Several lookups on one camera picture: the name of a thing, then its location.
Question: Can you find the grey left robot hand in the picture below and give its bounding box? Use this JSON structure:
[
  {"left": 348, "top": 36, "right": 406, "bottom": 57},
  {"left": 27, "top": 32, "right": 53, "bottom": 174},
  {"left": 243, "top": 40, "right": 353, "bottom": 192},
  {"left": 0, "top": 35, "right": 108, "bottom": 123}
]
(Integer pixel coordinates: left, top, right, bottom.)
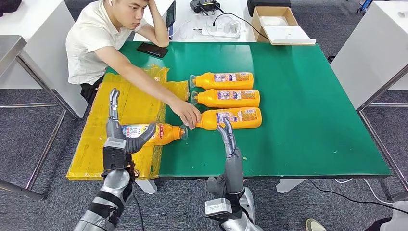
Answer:
[{"left": 106, "top": 88, "right": 157, "bottom": 154}]

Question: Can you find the person's right hand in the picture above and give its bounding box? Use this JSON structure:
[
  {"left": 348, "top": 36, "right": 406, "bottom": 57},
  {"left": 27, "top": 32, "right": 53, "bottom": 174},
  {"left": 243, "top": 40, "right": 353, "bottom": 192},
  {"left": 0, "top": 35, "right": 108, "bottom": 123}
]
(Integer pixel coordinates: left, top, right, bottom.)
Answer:
[{"left": 169, "top": 98, "right": 202, "bottom": 131}]

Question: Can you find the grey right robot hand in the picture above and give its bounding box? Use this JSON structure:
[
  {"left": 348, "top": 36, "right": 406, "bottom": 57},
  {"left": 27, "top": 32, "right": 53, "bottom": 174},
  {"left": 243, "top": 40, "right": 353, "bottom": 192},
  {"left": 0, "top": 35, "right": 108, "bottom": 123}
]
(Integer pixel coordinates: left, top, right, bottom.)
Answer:
[{"left": 206, "top": 118, "right": 245, "bottom": 199}]

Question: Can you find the orange detergent bottle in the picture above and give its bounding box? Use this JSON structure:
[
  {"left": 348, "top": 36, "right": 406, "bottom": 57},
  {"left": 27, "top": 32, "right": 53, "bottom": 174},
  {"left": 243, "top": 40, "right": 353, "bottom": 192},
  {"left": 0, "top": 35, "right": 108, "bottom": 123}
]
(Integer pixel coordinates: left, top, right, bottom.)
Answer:
[
  {"left": 191, "top": 89, "right": 261, "bottom": 109},
  {"left": 121, "top": 123, "right": 189, "bottom": 148},
  {"left": 195, "top": 106, "right": 263, "bottom": 131},
  {"left": 189, "top": 72, "right": 255, "bottom": 91}
]

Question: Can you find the black tablet on stand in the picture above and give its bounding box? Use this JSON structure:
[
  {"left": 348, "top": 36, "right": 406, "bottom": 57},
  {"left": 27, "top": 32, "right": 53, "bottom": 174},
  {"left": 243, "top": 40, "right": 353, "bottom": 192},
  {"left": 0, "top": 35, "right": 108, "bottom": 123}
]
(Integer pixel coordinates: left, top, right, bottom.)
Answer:
[{"left": 165, "top": 0, "right": 177, "bottom": 40}]

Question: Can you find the yellow taped cardboard sheet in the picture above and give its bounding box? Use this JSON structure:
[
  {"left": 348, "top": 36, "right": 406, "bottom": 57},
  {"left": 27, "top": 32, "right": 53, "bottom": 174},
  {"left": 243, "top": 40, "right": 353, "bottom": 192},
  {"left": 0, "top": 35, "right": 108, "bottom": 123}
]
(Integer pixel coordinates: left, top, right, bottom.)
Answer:
[{"left": 66, "top": 64, "right": 191, "bottom": 181}]

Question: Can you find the white desk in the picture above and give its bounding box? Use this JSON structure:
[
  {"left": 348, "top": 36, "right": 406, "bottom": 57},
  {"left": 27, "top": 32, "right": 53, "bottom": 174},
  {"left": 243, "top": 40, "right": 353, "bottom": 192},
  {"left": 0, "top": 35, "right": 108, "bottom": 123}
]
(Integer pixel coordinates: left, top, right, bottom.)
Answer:
[
  {"left": 133, "top": 0, "right": 256, "bottom": 43},
  {"left": 330, "top": 0, "right": 408, "bottom": 110},
  {"left": 0, "top": 0, "right": 88, "bottom": 119}
]

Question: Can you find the black smartphone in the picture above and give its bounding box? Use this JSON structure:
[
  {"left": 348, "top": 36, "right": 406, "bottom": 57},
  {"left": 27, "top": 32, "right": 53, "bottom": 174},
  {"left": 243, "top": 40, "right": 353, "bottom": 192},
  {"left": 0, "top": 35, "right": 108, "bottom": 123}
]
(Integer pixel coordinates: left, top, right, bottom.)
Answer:
[{"left": 137, "top": 42, "right": 169, "bottom": 59}]

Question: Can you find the white table foot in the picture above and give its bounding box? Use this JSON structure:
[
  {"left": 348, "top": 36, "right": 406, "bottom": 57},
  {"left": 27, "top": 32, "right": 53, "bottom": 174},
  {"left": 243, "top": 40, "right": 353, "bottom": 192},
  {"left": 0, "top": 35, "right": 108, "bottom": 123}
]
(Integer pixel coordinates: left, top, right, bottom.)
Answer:
[
  {"left": 135, "top": 179, "right": 158, "bottom": 195},
  {"left": 276, "top": 178, "right": 306, "bottom": 194}
]

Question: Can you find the black router with antennas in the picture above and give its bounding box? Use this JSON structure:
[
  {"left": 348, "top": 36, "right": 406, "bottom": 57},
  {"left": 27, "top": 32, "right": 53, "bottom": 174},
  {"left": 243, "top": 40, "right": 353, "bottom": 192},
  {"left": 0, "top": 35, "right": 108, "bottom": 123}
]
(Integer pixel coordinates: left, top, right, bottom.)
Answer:
[{"left": 190, "top": 0, "right": 224, "bottom": 16}]

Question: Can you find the person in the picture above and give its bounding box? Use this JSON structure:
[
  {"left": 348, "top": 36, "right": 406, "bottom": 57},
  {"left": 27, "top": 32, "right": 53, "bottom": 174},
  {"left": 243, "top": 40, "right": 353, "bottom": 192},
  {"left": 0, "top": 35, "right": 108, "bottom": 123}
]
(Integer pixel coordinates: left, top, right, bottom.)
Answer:
[
  {"left": 65, "top": 0, "right": 202, "bottom": 131},
  {"left": 365, "top": 201, "right": 408, "bottom": 231}
]

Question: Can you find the white power strip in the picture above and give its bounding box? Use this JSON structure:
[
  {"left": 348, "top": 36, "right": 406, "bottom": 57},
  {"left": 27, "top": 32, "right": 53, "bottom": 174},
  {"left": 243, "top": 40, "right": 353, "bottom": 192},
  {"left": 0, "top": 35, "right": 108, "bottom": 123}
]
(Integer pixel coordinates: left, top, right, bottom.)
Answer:
[{"left": 201, "top": 26, "right": 241, "bottom": 39}]

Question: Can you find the green topped table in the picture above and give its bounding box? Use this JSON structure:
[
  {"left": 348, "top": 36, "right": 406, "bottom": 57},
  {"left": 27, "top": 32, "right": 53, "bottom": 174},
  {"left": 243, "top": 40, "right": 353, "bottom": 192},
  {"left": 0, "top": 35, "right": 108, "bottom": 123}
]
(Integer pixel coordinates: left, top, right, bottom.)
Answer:
[{"left": 67, "top": 40, "right": 393, "bottom": 179}]

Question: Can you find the white shoe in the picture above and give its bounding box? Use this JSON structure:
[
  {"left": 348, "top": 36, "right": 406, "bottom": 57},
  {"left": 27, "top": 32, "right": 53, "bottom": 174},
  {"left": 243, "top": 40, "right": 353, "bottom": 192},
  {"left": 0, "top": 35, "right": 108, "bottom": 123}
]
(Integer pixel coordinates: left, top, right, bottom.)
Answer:
[{"left": 305, "top": 218, "right": 327, "bottom": 231}]

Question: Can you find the brown cardboard box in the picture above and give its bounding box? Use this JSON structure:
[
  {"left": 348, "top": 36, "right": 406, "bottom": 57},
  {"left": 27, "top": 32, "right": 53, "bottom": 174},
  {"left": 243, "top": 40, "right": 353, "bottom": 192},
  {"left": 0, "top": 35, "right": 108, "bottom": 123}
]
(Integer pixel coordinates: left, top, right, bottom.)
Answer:
[{"left": 251, "top": 6, "right": 299, "bottom": 43}]

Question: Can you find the black case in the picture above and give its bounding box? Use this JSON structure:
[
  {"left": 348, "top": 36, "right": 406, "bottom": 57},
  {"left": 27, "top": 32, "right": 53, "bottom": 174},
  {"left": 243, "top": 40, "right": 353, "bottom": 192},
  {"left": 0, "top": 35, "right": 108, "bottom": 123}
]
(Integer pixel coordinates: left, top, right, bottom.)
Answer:
[{"left": 247, "top": 0, "right": 292, "bottom": 17}]

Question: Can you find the white packaging insert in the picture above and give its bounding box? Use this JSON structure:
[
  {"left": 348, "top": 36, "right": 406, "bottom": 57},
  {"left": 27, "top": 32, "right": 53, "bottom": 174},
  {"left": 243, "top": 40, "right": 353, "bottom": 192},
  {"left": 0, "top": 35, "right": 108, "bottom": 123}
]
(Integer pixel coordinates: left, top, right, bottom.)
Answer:
[{"left": 258, "top": 16, "right": 290, "bottom": 26}]

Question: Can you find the white flat panel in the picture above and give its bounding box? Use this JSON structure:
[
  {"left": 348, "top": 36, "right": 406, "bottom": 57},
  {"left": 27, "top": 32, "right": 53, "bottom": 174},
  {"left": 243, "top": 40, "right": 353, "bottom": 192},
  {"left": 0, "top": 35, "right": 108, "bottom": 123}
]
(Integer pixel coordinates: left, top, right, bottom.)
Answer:
[{"left": 262, "top": 25, "right": 317, "bottom": 46}]

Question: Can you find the black bag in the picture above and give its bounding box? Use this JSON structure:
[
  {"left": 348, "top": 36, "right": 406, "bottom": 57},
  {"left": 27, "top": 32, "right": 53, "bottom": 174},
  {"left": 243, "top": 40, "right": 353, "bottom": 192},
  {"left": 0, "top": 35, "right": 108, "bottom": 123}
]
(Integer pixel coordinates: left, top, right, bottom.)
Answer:
[{"left": 0, "top": 0, "right": 22, "bottom": 16}]

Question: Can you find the blue metal stand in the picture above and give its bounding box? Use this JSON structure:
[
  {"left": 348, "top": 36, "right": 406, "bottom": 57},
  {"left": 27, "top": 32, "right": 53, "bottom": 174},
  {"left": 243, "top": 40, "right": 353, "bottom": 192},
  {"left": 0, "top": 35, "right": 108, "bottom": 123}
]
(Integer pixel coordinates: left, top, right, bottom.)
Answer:
[{"left": 356, "top": 0, "right": 373, "bottom": 13}]

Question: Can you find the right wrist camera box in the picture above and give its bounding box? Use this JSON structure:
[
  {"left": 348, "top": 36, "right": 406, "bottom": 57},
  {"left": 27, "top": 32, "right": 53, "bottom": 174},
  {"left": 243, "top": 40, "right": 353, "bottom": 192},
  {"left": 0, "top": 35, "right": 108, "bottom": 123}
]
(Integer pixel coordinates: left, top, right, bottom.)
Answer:
[{"left": 204, "top": 197, "right": 243, "bottom": 223}]

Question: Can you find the black power cable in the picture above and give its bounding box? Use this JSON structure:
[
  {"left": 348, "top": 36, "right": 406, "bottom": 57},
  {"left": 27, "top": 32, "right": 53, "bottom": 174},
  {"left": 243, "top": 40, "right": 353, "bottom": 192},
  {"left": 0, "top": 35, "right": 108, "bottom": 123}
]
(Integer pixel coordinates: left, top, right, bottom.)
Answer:
[{"left": 212, "top": 12, "right": 269, "bottom": 40}]

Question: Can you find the black floor cable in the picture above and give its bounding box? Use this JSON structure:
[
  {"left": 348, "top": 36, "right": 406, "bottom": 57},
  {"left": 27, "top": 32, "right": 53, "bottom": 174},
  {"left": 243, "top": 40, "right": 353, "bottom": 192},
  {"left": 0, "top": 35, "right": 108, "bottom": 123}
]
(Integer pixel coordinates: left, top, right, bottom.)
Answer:
[{"left": 307, "top": 178, "right": 408, "bottom": 213}]

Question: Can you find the steel frame table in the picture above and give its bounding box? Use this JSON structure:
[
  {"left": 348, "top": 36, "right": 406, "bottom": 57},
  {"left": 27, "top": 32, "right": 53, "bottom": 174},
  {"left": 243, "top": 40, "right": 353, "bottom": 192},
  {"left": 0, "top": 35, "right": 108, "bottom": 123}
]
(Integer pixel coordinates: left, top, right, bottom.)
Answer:
[
  {"left": 0, "top": 35, "right": 79, "bottom": 202},
  {"left": 355, "top": 62, "right": 408, "bottom": 200}
]

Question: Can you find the white floor cable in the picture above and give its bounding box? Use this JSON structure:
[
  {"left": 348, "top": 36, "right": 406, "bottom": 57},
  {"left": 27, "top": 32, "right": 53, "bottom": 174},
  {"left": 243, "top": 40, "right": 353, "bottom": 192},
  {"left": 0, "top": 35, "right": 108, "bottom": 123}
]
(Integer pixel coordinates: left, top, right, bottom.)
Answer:
[{"left": 333, "top": 177, "right": 408, "bottom": 206}]

